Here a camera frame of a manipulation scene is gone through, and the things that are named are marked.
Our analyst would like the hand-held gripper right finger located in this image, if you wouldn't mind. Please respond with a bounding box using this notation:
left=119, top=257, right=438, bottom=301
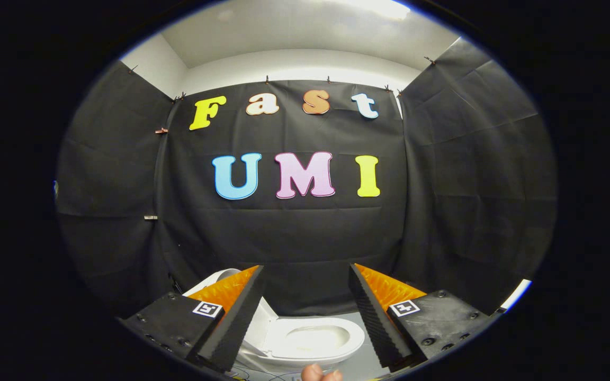
left=348, top=263, right=499, bottom=371

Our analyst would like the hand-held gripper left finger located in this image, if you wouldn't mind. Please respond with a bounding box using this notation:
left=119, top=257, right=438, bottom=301
left=117, top=265, right=265, bottom=373

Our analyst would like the white toilet seat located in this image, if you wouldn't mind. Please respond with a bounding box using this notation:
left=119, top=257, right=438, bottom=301
left=262, top=316, right=365, bottom=366

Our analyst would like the black backdrop cloth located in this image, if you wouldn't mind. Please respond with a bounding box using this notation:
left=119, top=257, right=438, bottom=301
left=55, top=37, right=558, bottom=318

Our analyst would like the thin black cable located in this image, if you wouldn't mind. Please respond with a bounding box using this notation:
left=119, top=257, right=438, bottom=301
left=230, top=365, right=306, bottom=381

